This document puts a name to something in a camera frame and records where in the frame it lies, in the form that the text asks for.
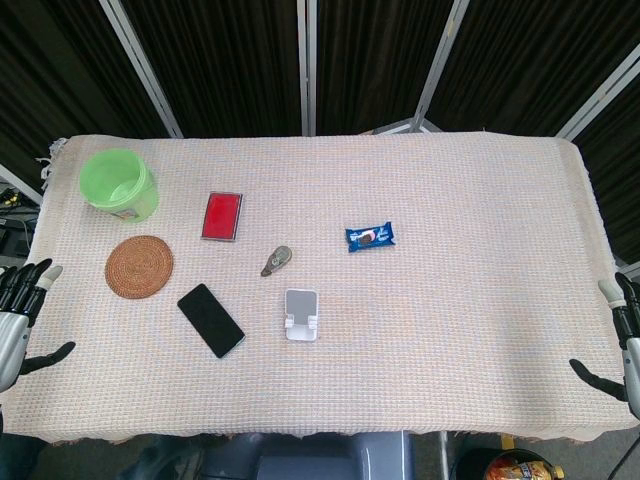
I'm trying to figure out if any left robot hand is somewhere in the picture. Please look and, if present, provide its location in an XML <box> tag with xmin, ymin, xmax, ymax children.
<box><xmin>0</xmin><ymin>257</ymin><xmax>77</xmax><ymax>395</ymax></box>

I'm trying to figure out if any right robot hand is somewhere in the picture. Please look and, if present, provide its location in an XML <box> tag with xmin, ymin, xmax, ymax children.
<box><xmin>569</xmin><ymin>272</ymin><xmax>640</xmax><ymax>422</ymax></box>

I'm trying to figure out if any black smartphone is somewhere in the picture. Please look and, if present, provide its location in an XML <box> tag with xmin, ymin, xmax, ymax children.
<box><xmin>177</xmin><ymin>282</ymin><xmax>247</xmax><ymax>360</ymax></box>

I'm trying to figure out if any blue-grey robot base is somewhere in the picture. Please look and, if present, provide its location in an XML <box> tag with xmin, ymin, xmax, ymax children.
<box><xmin>199</xmin><ymin>432</ymin><xmax>416</xmax><ymax>480</ymax></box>

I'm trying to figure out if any white phone stand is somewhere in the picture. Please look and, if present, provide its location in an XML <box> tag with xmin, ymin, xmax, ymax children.
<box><xmin>283</xmin><ymin>287</ymin><xmax>321</xmax><ymax>343</ymax></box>

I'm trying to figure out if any round woven rattan coaster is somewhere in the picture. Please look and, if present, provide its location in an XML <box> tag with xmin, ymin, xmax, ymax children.
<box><xmin>104</xmin><ymin>235</ymin><xmax>175</xmax><ymax>301</ymax></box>

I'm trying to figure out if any orange snack bag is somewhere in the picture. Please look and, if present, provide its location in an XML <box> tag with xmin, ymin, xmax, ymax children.
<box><xmin>483</xmin><ymin>449</ymin><xmax>567</xmax><ymax>480</ymax></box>

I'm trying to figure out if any green plastic bucket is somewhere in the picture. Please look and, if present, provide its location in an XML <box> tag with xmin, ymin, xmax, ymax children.
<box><xmin>78</xmin><ymin>150</ymin><xmax>161</xmax><ymax>223</ymax></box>

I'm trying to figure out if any metal table leg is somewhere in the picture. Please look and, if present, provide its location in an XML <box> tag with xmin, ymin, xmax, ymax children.
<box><xmin>437</xmin><ymin>431</ymin><xmax>452</xmax><ymax>480</ymax></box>

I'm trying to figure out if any beige woven tablecloth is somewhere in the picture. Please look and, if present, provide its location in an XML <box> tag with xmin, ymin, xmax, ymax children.
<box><xmin>0</xmin><ymin>130</ymin><xmax>640</xmax><ymax>447</ymax></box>

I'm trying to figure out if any red ink pad case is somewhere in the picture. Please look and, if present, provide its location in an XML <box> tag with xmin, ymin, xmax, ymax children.
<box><xmin>200</xmin><ymin>191</ymin><xmax>245</xmax><ymax>245</ymax></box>

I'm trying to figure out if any blue cookie packet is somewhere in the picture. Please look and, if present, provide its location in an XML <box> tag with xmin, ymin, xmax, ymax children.
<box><xmin>344</xmin><ymin>221</ymin><xmax>398</xmax><ymax>254</ymax></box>

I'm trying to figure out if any grey correction tape dispenser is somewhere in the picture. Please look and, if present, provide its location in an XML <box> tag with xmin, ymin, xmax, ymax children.
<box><xmin>259</xmin><ymin>244</ymin><xmax>294</xmax><ymax>278</ymax></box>

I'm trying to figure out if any white screen frame post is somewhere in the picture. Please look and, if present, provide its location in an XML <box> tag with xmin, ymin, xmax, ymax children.
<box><xmin>410</xmin><ymin>0</ymin><xmax>472</xmax><ymax>134</ymax></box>
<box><xmin>554</xmin><ymin>48</ymin><xmax>640</xmax><ymax>142</ymax></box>
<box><xmin>98</xmin><ymin>0</ymin><xmax>184</xmax><ymax>139</ymax></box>
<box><xmin>296</xmin><ymin>0</ymin><xmax>319</xmax><ymax>136</ymax></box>
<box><xmin>0</xmin><ymin>162</ymin><xmax>44</xmax><ymax>205</ymax></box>

